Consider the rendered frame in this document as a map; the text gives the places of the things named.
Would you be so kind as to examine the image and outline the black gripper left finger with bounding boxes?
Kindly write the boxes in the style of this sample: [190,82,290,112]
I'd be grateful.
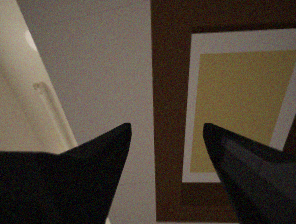
[0,123,132,224]

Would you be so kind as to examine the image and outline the dark brown picture frame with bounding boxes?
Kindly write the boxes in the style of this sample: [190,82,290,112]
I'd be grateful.
[150,0,296,223]

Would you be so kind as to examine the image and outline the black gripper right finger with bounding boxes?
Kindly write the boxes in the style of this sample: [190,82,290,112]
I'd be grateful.
[203,123,296,224]

